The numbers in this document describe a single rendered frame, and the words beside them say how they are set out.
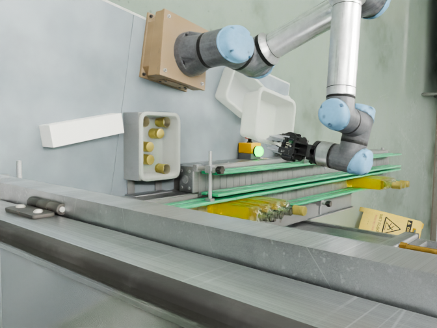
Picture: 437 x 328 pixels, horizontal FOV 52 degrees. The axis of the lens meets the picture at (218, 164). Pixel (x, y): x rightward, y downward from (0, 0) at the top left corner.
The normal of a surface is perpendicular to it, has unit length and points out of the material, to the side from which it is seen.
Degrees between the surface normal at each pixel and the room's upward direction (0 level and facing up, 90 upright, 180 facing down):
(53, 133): 0
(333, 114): 89
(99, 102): 0
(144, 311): 90
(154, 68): 90
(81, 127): 0
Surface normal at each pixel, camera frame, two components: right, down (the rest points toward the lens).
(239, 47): 0.68, -0.02
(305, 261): -0.66, 0.05
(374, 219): -0.36, -0.46
